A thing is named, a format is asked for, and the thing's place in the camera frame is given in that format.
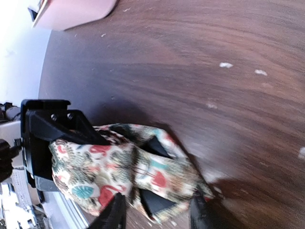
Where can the front aluminium rail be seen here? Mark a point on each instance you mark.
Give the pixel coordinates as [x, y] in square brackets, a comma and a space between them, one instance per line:
[63, 213]

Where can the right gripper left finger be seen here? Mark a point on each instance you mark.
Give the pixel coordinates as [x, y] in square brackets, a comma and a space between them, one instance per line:
[113, 216]

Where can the floral paisley tie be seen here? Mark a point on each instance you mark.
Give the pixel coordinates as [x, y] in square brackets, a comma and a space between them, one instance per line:
[91, 175]

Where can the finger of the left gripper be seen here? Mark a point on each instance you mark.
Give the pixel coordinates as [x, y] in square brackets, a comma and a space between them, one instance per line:
[152, 202]

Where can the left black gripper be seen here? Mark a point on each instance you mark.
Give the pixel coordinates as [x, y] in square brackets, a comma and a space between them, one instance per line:
[44, 121]

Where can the pink divided organizer box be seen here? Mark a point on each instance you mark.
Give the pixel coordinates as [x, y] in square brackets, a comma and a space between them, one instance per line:
[61, 15]

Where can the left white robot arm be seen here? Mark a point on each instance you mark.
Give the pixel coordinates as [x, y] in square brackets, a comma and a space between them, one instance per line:
[7, 148]

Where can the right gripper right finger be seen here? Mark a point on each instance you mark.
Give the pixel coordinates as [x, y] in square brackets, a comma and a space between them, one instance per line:
[200, 214]

